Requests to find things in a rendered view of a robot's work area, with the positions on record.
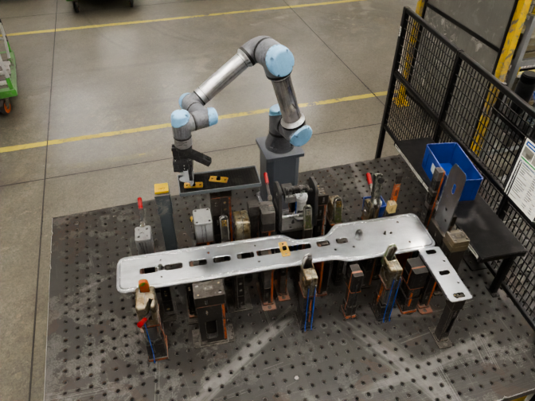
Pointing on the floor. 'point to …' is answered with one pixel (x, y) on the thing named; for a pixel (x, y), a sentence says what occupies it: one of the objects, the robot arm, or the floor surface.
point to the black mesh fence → (461, 129)
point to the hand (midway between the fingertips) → (193, 181)
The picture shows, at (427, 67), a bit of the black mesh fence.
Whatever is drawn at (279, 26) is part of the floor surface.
